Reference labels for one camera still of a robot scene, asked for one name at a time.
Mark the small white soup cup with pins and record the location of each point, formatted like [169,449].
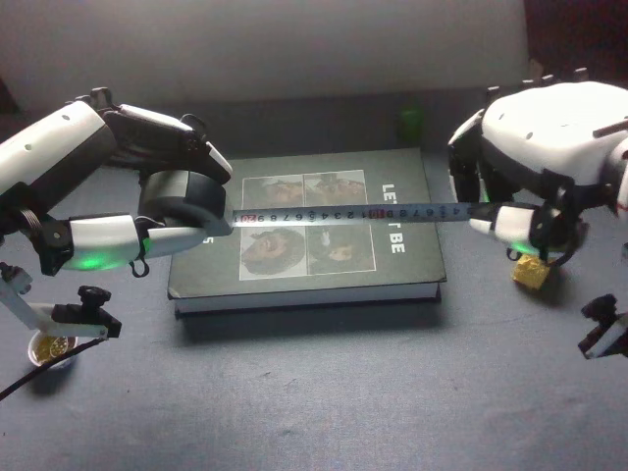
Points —
[49,349]

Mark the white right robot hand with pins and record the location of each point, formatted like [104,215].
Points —
[549,127]

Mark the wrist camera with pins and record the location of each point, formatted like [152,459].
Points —
[601,306]
[73,316]

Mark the green round toy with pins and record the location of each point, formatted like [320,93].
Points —
[411,122]

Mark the large pale board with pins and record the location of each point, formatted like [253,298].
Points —
[245,44]

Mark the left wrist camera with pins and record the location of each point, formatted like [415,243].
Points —
[73,316]

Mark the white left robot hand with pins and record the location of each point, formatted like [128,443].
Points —
[54,142]

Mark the grey tape measure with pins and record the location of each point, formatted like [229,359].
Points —
[181,196]

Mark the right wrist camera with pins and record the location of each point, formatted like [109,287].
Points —
[601,306]

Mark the black Let It Be album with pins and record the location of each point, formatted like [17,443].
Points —
[206,265]

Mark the grey table cloth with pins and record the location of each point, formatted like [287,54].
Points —
[343,392]

